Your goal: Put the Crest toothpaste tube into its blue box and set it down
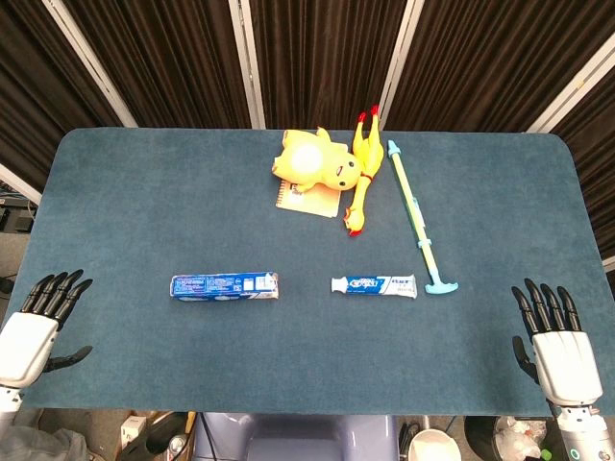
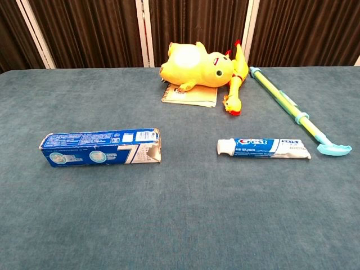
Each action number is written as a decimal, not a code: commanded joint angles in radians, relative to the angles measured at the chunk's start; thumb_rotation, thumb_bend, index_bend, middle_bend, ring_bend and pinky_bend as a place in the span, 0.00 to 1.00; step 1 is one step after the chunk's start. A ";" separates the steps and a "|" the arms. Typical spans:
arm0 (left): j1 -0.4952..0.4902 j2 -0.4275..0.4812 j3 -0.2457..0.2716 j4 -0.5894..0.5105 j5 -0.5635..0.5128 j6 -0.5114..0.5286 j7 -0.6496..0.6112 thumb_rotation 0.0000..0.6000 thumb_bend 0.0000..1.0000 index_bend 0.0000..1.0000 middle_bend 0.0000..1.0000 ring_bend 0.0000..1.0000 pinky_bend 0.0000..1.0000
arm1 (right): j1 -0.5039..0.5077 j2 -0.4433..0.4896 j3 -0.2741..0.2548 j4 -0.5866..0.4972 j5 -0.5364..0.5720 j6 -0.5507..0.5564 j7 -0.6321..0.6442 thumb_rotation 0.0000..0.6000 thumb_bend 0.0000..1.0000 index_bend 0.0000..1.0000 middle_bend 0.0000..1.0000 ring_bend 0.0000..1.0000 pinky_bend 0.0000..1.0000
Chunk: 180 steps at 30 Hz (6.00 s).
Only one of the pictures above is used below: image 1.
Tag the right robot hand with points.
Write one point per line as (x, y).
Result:
(564, 365)

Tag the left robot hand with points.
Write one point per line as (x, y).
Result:
(24, 346)

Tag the blue white toothpaste tube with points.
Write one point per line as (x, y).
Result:
(372, 286)

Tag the blue toothpaste box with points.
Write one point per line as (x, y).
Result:
(223, 287)

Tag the lavender robot base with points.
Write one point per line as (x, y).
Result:
(298, 437)

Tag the grey electronic device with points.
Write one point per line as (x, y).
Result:
(17, 222)

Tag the grey clothed person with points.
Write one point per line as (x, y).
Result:
(43, 444)

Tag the black trash bin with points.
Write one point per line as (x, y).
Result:
(480, 437)

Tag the small white carton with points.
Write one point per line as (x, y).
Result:
(133, 429)

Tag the white round bowl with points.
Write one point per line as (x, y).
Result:
(435, 446)

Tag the black curved object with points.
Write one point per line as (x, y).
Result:
(154, 442)

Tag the blue felt table mat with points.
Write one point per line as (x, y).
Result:
(192, 201)

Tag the yellow rubber chicken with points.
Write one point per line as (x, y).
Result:
(367, 156)

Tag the tan spiral notebook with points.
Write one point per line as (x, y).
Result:
(312, 201)

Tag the yellow plush toy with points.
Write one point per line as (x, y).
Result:
(312, 161)

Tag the dark brown curtain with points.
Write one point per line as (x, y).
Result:
(327, 57)

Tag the white partition frame post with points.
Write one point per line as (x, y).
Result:
(91, 62)
(247, 62)
(576, 86)
(19, 185)
(399, 62)

